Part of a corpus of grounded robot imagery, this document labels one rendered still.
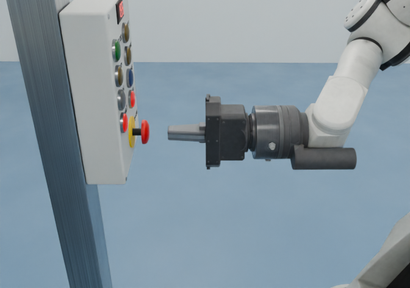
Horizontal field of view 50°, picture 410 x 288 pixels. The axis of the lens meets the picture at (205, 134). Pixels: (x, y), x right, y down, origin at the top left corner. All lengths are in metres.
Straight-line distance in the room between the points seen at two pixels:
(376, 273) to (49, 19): 0.64
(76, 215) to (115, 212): 1.21
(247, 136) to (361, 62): 0.26
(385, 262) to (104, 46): 0.56
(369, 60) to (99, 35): 0.48
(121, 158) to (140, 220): 1.24
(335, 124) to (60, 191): 0.43
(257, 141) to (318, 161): 0.10
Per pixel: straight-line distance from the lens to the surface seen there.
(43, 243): 1.87
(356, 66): 0.81
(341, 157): 0.70
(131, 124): 0.71
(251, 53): 3.50
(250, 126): 0.69
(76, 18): 0.58
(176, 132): 0.70
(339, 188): 2.13
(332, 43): 3.58
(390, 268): 0.82
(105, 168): 0.66
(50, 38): 0.59
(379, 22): 0.87
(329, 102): 0.71
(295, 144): 0.69
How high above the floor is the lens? 1.22
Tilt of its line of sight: 30 degrees down
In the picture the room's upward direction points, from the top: straight up
